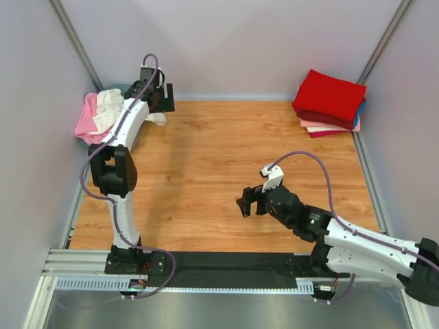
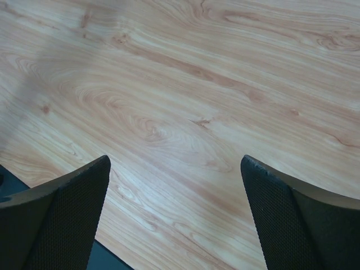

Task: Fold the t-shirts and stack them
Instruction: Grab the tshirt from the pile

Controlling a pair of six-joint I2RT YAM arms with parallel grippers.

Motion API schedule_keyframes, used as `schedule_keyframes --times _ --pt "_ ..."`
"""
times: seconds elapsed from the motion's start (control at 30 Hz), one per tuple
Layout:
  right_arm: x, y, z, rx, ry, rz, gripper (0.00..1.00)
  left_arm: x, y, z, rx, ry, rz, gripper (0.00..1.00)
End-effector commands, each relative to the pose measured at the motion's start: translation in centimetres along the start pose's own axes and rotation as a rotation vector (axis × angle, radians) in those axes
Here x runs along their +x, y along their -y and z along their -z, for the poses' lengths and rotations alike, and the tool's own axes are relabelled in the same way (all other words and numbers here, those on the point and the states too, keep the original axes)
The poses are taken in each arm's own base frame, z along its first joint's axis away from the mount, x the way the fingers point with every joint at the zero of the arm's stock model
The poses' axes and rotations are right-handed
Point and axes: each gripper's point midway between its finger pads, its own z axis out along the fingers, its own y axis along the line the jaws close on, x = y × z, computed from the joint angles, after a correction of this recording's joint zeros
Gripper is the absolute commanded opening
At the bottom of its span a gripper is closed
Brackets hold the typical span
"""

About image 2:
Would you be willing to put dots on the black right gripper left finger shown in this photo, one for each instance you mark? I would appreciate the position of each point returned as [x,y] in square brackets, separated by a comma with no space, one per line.
[53,225]

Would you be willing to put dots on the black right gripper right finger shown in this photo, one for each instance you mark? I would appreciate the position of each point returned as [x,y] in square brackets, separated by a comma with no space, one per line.
[299,225]

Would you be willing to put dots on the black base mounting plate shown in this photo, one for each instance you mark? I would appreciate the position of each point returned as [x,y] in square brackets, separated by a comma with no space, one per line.
[100,258]

